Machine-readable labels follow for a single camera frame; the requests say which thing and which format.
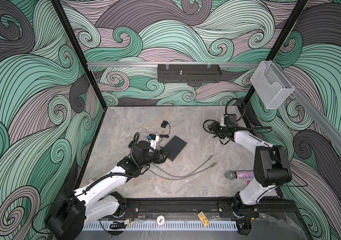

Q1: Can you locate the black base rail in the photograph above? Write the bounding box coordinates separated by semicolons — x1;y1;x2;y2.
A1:
123;197;298;219

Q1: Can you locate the yellow tag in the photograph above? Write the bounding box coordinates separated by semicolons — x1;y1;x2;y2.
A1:
198;211;210;228

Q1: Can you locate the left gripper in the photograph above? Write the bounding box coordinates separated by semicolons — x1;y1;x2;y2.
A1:
139;149;170;169

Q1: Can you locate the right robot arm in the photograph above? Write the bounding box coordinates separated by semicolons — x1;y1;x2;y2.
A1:
203;98;293;208

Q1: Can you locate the red yellow wire bundle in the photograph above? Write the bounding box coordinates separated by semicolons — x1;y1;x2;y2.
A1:
122;208;136;226

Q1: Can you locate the black wall tray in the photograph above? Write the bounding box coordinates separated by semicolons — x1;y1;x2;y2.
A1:
157;64;223;85

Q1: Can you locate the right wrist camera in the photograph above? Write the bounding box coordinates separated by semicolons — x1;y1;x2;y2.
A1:
224;114;238;128

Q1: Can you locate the clear acrylic wall holder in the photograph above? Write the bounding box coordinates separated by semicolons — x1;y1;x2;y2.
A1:
250;61;294;110

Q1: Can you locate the black power adapter cable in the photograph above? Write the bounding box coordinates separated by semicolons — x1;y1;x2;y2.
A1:
159;120;172;140

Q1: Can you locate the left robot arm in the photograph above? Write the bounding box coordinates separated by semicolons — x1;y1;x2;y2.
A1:
44;133;169;240

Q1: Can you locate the white slotted cable duct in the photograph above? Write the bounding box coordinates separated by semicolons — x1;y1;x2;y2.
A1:
83;220;238;232

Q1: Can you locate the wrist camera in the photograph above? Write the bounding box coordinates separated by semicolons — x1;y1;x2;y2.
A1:
147;134;160;149
224;114;238;128

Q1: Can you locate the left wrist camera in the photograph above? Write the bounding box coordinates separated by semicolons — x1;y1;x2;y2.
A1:
147;134;160;149

